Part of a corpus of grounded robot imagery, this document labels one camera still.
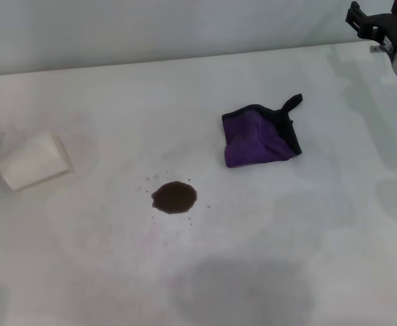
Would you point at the black water stain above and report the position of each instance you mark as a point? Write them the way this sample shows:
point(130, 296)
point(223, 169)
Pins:
point(174, 198)

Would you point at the white paper cup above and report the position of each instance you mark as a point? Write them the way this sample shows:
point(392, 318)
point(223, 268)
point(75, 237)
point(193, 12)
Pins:
point(35, 161)

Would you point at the purple rag with black trim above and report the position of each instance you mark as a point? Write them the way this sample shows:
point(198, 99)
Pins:
point(249, 142)

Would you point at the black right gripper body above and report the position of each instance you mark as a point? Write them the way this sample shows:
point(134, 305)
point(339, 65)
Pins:
point(394, 27)

